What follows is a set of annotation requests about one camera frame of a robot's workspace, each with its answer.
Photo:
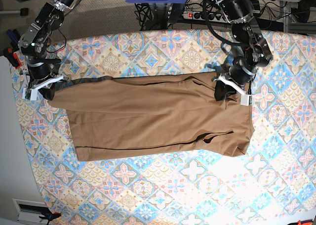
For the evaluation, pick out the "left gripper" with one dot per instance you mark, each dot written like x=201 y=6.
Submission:
x=240 y=72

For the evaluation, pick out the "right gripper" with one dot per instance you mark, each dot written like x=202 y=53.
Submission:
x=44 y=71

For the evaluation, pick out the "brown t-shirt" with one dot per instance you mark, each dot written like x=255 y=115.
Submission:
x=114 y=118

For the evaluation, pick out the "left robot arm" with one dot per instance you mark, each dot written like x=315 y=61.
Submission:
x=246 y=31

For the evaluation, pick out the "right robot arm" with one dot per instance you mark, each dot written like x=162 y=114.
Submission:
x=34 y=43

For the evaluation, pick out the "red black clamp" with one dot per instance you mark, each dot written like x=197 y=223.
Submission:
x=13 y=58

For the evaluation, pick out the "white power strip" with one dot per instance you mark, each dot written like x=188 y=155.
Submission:
x=198 y=15

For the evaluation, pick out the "white floor vent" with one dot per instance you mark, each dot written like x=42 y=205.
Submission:
x=29 y=212

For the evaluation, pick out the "orange black clamp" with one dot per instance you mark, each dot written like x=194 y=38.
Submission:
x=49 y=216

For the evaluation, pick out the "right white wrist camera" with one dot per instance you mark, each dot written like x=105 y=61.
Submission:
x=31 y=92

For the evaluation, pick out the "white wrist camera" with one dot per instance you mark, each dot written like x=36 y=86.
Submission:
x=31 y=92
x=245 y=96

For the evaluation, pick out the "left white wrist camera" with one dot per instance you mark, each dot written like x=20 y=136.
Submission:
x=245 y=96

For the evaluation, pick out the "blue handled clamp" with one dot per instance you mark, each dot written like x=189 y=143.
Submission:
x=14 y=36

